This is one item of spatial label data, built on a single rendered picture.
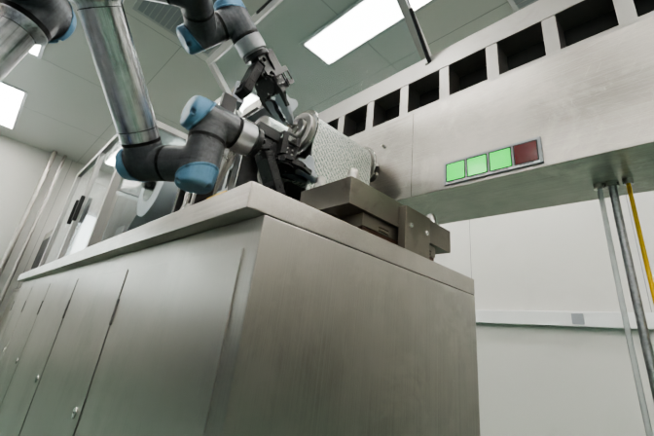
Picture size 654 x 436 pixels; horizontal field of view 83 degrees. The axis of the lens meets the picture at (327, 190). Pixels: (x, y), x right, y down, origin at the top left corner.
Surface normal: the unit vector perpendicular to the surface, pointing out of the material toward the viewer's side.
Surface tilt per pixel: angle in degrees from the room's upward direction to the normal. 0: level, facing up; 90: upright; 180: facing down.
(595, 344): 90
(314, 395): 90
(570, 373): 90
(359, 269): 90
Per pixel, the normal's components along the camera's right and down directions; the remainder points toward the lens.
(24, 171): 0.70, -0.21
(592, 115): -0.71, -0.36
